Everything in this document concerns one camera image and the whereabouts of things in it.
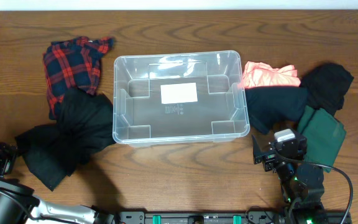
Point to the clear plastic storage bin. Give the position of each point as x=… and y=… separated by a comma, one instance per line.
x=140, y=119

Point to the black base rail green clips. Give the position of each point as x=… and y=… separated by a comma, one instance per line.
x=255, y=217

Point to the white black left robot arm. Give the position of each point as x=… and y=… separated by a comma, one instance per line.
x=19, y=205

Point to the black garment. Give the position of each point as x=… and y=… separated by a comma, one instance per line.
x=327, y=85
x=83, y=127

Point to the navy folded garment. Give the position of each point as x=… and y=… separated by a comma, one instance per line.
x=273, y=104

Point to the red navy plaid shirt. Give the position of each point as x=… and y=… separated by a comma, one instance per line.
x=74, y=63

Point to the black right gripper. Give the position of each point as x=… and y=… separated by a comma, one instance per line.
x=270, y=157

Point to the dark green garment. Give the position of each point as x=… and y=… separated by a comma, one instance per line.
x=325, y=136

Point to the pink folded garment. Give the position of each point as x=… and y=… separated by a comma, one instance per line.
x=259, y=74

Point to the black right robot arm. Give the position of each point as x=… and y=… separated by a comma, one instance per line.
x=301, y=183

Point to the white label in bin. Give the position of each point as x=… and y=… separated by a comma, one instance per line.
x=178, y=93

